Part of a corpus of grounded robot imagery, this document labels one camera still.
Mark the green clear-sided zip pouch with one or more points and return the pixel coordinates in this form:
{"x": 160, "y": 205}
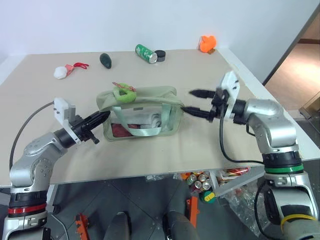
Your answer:
{"x": 155, "y": 100}

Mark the white rolled towel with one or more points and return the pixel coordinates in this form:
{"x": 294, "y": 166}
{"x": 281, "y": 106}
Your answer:
{"x": 155, "y": 120}

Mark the orange plush toy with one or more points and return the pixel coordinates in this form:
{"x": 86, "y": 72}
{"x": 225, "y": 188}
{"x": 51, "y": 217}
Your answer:
{"x": 207, "y": 43}

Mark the dark green avocado plush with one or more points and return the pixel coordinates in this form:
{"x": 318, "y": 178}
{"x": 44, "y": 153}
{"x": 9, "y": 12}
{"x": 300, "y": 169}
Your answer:
{"x": 106, "y": 60}

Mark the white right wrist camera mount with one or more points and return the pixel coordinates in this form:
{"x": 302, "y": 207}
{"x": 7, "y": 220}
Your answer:
{"x": 231, "y": 83}

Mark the red snack packet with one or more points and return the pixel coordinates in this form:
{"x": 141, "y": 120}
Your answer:
{"x": 237, "y": 171}

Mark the green drink can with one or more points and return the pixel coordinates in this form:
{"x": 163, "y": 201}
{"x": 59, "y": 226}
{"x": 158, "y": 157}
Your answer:
{"x": 145, "y": 53}

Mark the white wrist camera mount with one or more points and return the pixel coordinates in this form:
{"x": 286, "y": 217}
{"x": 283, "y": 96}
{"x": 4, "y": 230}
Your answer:
{"x": 60, "y": 106}
{"x": 231, "y": 83}

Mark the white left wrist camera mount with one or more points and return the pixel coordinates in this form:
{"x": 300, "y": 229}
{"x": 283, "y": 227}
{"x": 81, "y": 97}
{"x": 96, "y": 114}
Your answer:
{"x": 60, "y": 106}

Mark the orange tool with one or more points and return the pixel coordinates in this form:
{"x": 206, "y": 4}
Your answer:
{"x": 82, "y": 226}

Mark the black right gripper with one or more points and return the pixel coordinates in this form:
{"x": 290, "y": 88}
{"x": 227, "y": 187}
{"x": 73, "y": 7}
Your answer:
{"x": 220, "y": 105}

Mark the bin of assorted items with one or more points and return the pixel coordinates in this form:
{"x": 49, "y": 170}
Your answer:
{"x": 237, "y": 181}

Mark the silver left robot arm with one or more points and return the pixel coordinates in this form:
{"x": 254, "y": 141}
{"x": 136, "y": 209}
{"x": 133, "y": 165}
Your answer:
{"x": 37, "y": 160}

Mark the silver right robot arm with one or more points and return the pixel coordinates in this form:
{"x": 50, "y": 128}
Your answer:
{"x": 277, "y": 130}

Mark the black round cap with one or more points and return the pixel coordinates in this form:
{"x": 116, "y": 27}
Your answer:
{"x": 160, "y": 55}

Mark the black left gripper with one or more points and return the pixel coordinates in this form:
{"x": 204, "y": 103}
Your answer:
{"x": 81, "y": 128}

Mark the wooden cabinet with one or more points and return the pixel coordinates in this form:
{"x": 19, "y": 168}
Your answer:
{"x": 311, "y": 105}

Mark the red packet in pouch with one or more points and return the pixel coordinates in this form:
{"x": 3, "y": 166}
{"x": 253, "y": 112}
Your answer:
{"x": 120, "y": 130}

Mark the orange clamp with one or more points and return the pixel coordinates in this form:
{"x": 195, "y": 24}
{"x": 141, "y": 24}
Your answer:
{"x": 193, "y": 210}

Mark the dark door frame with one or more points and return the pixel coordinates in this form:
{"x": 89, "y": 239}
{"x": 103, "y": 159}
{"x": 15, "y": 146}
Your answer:
{"x": 290, "y": 45}

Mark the dark rounded shape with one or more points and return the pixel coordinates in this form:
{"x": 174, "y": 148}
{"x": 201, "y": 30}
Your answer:
{"x": 118, "y": 226}
{"x": 178, "y": 226}

